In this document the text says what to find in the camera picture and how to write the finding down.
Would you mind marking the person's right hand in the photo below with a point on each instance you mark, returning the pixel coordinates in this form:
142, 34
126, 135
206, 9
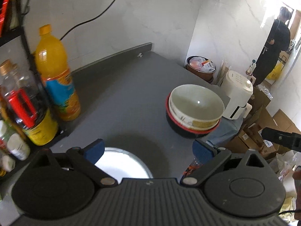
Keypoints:
297, 177

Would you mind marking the black metal shelf rack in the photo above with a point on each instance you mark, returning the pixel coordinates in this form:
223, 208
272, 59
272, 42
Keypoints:
16, 40

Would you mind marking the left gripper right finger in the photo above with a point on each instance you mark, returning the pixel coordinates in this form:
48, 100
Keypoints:
211, 159

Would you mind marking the white air fryer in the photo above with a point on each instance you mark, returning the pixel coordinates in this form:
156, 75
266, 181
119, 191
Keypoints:
239, 89

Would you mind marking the cardboard boxes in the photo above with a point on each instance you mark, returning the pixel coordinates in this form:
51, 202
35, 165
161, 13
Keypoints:
249, 135

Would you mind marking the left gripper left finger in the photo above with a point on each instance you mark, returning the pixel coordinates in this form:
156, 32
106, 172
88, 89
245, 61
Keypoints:
84, 160

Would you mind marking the white plate bakery print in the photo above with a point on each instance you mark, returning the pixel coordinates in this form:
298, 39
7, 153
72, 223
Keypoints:
121, 164

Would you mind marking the small white cap jar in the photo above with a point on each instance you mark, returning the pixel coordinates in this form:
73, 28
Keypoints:
18, 147

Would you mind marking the glass spice jar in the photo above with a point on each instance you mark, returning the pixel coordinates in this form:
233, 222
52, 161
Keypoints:
7, 163

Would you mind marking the red and black bowl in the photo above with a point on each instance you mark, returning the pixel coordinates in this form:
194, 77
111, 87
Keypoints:
183, 130

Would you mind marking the red plastic basket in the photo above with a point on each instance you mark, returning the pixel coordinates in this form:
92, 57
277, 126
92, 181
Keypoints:
4, 10

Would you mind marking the orange juice bottle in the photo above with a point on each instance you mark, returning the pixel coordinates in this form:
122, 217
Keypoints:
52, 66

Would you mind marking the person in black clothes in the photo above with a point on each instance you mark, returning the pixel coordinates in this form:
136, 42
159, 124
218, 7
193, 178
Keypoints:
278, 40

